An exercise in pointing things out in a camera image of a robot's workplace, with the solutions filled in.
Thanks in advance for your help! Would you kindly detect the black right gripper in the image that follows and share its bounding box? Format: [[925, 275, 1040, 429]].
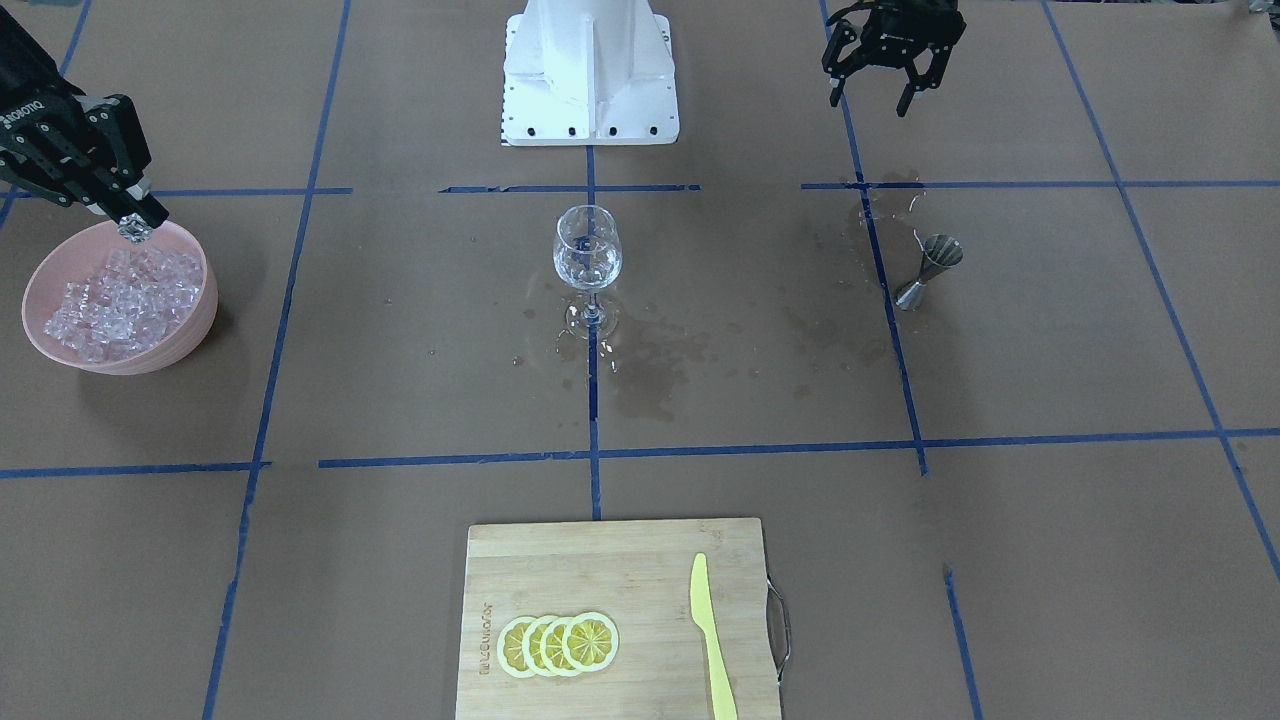
[[1, 10, 169, 229]]

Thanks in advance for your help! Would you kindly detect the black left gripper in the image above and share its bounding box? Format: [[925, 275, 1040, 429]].
[[822, 1, 966, 118]]

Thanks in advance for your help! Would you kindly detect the single clear ice cube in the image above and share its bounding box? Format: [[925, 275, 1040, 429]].
[[116, 213, 154, 245]]

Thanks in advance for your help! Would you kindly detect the steel jigger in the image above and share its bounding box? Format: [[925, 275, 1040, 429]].
[[893, 234, 964, 313]]

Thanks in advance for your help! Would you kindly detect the pile of clear ice cubes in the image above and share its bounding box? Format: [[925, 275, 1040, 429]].
[[40, 245, 205, 364]]

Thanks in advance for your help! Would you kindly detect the clear wine glass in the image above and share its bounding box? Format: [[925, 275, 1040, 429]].
[[553, 204, 623, 341]]

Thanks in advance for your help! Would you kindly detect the pink bowl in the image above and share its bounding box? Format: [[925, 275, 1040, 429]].
[[20, 222, 218, 375]]

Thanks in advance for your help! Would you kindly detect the yellow plastic knife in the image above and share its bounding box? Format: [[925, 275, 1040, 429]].
[[687, 552, 739, 719]]

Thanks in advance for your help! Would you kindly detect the lemon slice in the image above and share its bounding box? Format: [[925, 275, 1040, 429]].
[[521, 614, 561, 676], [539, 618, 580, 676], [498, 616, 536, 679], [561, 611, 620, 673]]

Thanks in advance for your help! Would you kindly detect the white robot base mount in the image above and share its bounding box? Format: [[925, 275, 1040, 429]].
[[500, 1, 680, 147]]

